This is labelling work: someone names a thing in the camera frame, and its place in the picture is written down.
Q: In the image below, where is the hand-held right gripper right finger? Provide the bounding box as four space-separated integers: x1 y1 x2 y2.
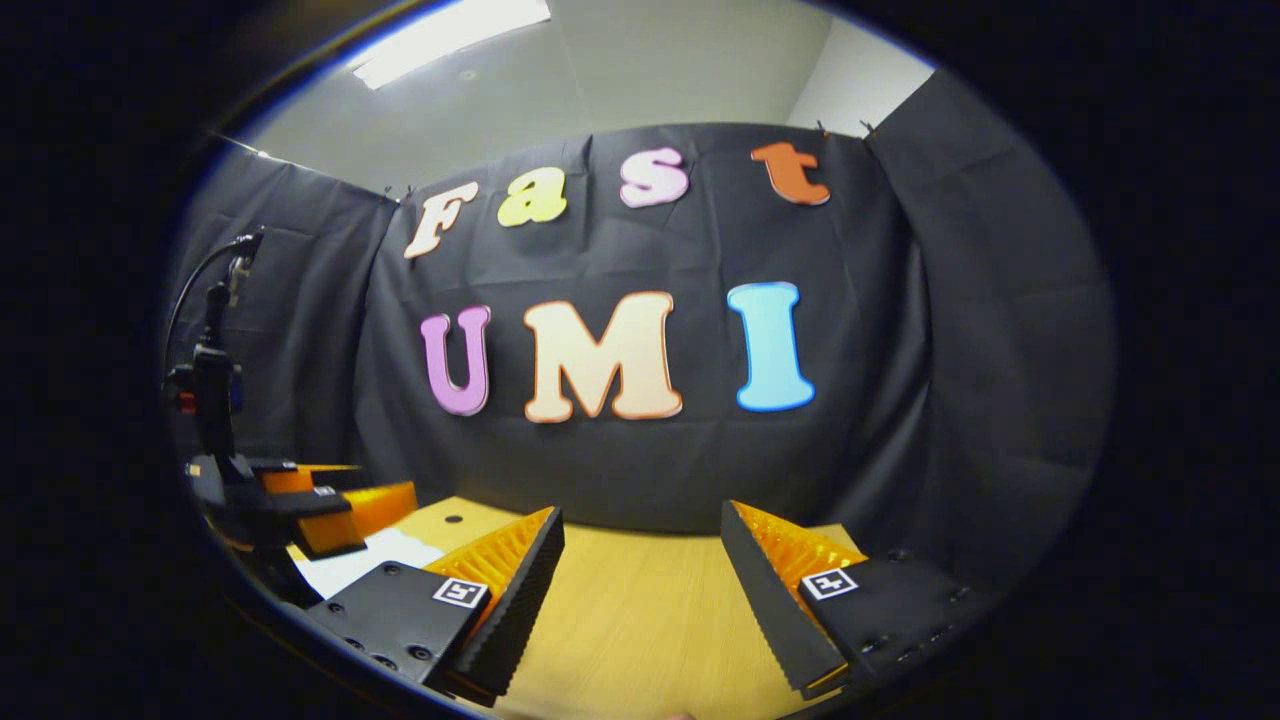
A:
720 499 1004 701

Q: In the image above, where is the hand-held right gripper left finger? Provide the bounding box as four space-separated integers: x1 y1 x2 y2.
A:
303 505 567 701

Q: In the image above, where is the light blue suitcase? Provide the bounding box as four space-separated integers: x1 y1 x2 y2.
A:
290 527 447 600

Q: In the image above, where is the black backdrop cloth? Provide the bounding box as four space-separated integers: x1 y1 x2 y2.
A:
165 68 1116 591

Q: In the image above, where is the black cable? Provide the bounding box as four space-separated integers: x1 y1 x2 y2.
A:
164 232 263 371

